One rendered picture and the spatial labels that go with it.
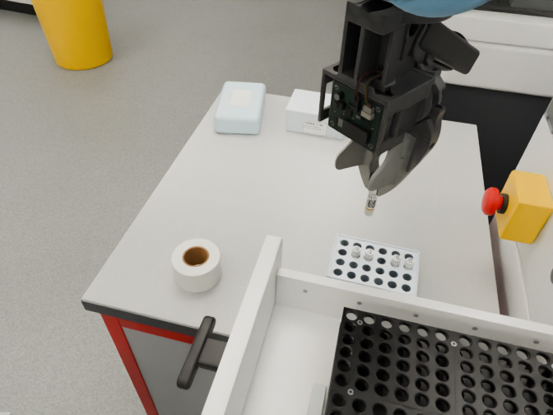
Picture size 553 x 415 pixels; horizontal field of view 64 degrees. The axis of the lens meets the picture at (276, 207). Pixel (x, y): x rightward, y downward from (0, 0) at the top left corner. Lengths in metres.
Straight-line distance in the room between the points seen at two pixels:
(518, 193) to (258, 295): 0.38
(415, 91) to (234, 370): 0.28
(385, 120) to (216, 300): 0.39
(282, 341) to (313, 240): 0.24
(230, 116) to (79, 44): 2.10
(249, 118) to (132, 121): 1.58
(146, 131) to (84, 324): 1.09
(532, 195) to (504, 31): 0.49
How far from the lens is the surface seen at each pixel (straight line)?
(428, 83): 0.39
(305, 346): 0.53
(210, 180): 0.83
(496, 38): 1.08
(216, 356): 0.44
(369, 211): 0.52
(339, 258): 0.66
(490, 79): 1.12
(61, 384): 1.55
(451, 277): 0.73
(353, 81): 0.37
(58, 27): 2.93
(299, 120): 0.93
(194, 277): 0.64
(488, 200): 0.68
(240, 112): 0.93
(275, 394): 0.50
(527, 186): 0.68
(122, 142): 2.31
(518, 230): 0.68
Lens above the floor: 1.30
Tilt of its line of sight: 44 degrees down
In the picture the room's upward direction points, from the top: 2 degrees clockwise
